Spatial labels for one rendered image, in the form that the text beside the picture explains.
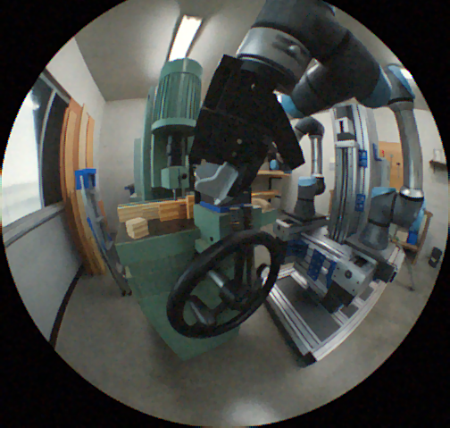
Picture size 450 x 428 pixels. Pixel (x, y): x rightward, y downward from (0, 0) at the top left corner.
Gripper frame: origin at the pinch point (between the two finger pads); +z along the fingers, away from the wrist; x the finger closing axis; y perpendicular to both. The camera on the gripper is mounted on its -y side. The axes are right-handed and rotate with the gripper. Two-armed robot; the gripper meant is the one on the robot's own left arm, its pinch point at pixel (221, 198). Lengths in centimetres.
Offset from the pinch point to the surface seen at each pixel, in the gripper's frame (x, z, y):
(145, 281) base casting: 10.1, 25.4, 14.6
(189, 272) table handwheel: 11.7, 2.8, 5.1
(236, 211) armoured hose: -1.2, 4.2, -4.8
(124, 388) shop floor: 83, 77, 44
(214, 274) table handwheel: 9.2, 15.0, -2.3
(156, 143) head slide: -35.8, 9.8, 19.9
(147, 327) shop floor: 37, 108, 27
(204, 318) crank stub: 18.1, 2.4, 3.9
